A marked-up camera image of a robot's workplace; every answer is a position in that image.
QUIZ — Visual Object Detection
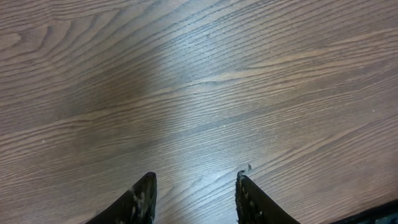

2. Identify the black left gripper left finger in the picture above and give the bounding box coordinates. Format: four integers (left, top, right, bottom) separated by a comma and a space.
86, 172, 157, 224

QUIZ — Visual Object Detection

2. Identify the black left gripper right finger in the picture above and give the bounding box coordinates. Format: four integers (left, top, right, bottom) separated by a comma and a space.
235, 170, 299, 224

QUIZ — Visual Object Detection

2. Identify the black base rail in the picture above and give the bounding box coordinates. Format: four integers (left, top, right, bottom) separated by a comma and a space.
331, 200, 397, 224

